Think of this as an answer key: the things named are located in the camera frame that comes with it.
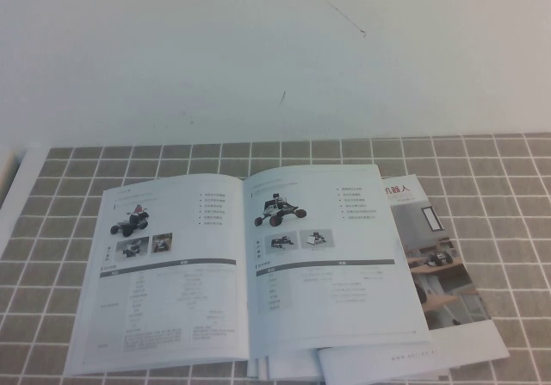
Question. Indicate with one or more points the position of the white product manual book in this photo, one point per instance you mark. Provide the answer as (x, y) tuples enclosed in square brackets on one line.
[(301, 281)]

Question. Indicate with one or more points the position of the brochure with office photo cover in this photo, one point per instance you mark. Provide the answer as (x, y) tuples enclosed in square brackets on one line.
[(447, 281)]

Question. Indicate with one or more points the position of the white booklet stack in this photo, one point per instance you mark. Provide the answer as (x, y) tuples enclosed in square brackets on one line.
[(280, 365)]

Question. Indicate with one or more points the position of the grey white checkered tablecloth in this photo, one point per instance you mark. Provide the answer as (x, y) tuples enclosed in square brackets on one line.
[(495, 212)]

